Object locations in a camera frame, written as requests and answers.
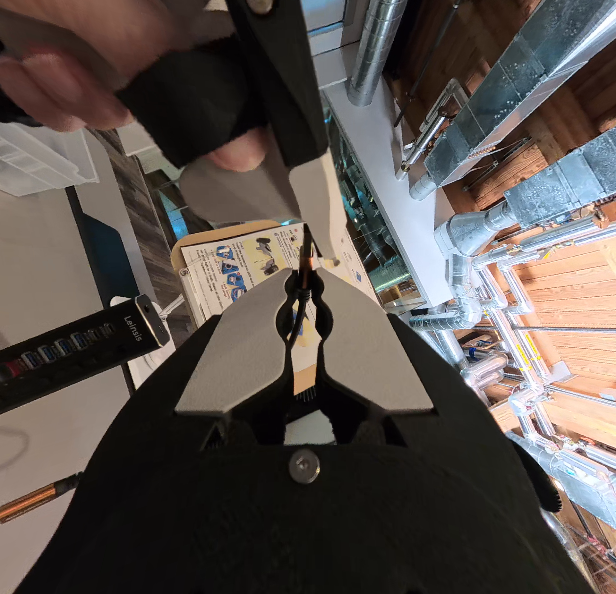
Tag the group of silver insulated pipes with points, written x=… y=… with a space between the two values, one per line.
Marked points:
x=462 y=276

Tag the wooden sheet holder board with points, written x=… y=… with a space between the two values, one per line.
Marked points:
x=192 y=240

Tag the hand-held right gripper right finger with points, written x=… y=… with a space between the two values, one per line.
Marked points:
x=375 y=358

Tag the black usb hub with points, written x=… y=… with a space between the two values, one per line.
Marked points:
x=72 y=358

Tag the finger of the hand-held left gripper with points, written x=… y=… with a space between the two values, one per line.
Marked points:
x=317 y=199

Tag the clear plastic bin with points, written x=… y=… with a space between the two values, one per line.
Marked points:
x=43 y=161

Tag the printed instruction sheet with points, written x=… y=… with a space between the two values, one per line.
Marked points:
x=240 y=262

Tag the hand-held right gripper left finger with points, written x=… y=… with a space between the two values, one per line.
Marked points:
x=236 y=358

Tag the round silver air duct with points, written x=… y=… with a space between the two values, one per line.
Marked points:
x=382 y=36

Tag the rectangular silver air duct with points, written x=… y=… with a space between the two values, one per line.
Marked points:
x=529 y=74

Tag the person's left hand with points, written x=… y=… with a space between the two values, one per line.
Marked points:
x=96 y=2

